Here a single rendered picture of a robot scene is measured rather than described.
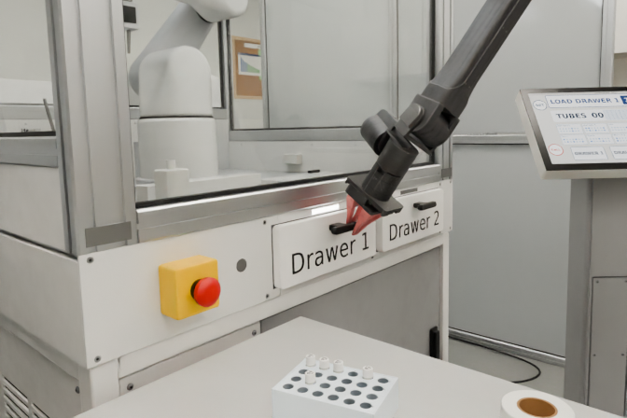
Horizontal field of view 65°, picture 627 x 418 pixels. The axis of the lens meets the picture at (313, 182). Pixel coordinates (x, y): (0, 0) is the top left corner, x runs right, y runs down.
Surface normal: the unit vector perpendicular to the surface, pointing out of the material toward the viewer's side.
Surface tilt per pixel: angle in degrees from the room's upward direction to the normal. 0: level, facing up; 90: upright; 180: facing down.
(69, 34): 90
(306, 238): 90
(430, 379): 0
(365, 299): 90
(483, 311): 90
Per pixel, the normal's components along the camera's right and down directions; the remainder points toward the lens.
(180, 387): -0.03, -0.99
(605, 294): -0.01, 0.11
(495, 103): -0.66, 0.10
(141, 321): 0.76, 0.05
